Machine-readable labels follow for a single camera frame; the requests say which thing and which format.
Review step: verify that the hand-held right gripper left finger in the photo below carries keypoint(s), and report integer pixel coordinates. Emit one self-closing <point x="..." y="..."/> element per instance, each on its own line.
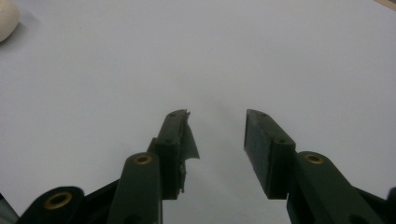
<point x="168" y="155"/>

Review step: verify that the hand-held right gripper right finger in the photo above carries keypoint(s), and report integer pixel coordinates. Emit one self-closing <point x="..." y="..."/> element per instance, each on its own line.
<point x="274" y="161"/>

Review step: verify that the tan wooden strip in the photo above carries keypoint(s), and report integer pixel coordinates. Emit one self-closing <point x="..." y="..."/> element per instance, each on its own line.
<point x="387" y="3"/>

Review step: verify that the cream white rounded object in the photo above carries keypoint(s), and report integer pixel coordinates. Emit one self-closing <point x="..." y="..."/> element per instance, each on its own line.
<point x="7" y="18"/>

